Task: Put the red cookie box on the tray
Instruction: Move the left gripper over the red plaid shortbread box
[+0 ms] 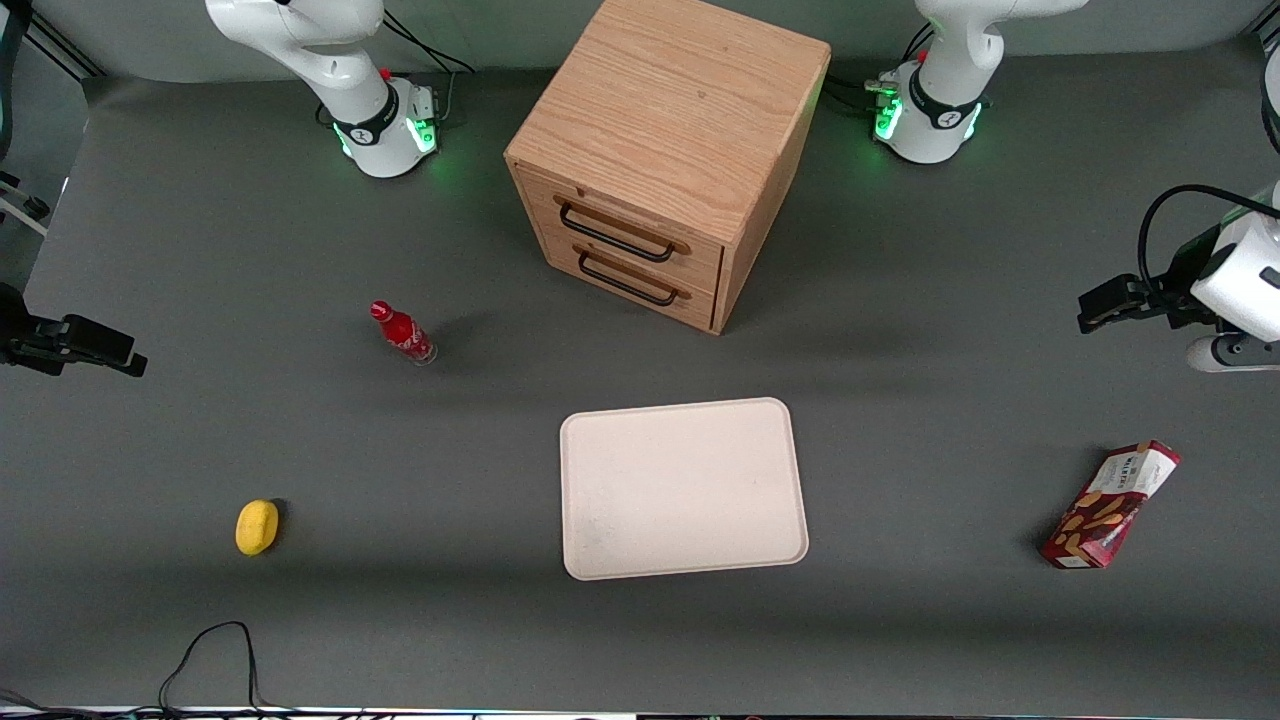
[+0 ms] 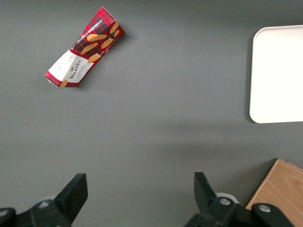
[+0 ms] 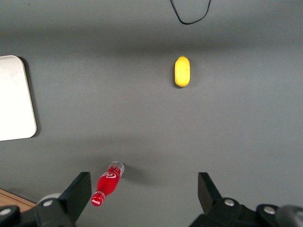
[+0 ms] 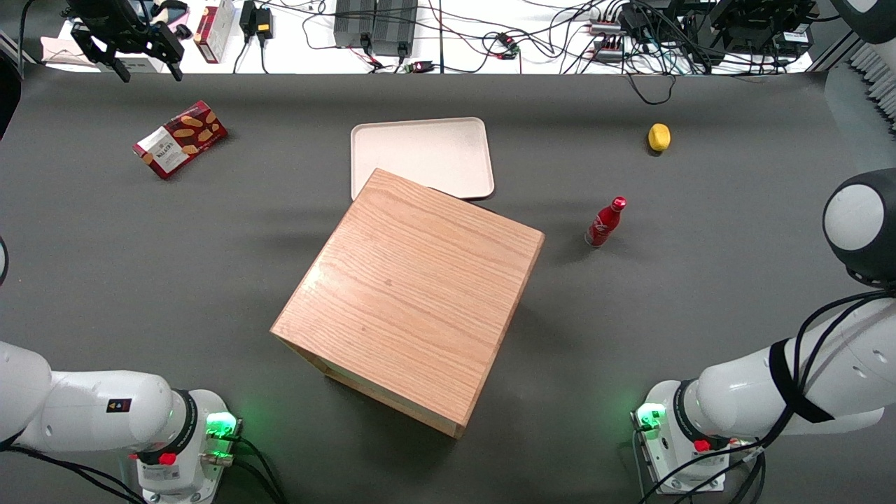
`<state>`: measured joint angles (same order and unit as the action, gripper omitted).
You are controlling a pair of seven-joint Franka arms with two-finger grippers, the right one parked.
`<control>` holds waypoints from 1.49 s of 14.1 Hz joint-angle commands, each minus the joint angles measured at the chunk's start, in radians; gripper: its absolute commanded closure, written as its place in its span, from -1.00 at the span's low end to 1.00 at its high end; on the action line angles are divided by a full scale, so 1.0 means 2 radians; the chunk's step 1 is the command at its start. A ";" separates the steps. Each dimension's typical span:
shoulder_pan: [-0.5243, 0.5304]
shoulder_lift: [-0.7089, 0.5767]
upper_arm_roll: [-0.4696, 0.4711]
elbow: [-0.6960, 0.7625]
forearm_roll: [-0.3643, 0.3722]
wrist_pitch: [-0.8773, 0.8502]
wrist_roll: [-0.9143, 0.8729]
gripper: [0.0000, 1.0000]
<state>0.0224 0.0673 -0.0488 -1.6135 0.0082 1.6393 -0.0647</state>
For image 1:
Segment cream rectangular tray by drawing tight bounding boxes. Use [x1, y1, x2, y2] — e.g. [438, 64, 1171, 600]
[559, 397, 810, 582]

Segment red cola bottle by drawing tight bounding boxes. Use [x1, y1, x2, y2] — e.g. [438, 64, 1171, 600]
[369, 299, 439, 367]

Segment black strap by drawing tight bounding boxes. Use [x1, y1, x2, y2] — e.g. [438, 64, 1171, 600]
[0, 0, 33, 163]

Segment wooden drawer cabinet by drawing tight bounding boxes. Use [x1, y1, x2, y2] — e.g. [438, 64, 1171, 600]
[504, 0, 833, 336]

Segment black cables at arm base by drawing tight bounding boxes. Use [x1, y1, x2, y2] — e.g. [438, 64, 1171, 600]
[828, 68, 903, 115]
[382, 8, 477, 77]

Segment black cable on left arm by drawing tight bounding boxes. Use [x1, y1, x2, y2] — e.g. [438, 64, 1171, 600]
[1138, 184, 1280, 301]

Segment black cables at left arm base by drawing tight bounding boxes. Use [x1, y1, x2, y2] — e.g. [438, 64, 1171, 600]
[828, 68, 903, 115]

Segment red tartan shortbread cookie box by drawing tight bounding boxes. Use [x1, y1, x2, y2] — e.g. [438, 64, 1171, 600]
[1040, 440, 1183, 571]

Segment thin black cable loop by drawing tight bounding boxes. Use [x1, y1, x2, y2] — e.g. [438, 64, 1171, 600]
[158, 620, 265, 717]

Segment yellow lemon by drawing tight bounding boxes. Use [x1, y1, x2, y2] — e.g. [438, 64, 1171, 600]
[235, 499, 281, 557]

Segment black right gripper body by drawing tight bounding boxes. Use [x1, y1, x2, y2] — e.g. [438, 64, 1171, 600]
[0, 283, 67, 375]

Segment wooden drawer front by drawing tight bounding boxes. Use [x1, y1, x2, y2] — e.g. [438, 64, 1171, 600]
[518, 163, 725, 293]
[543, 226, 719, 333]

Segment black cables at right arm base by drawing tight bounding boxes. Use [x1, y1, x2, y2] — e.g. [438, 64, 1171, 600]
[382, 8, 477, 77]

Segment black drawer handle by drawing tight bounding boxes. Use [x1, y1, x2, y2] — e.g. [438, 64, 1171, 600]
[556, 198, 691, 265]
[576, 248, 693, 307]

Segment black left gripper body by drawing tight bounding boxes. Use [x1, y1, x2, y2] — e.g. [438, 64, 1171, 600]
[1148, 235, 1223, 331]

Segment white bracket with black knob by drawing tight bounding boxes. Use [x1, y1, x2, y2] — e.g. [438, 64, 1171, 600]
[0, 170, 51, 237]

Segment black frame rail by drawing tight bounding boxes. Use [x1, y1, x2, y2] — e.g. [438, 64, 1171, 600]
[24, 14, 107, 81]

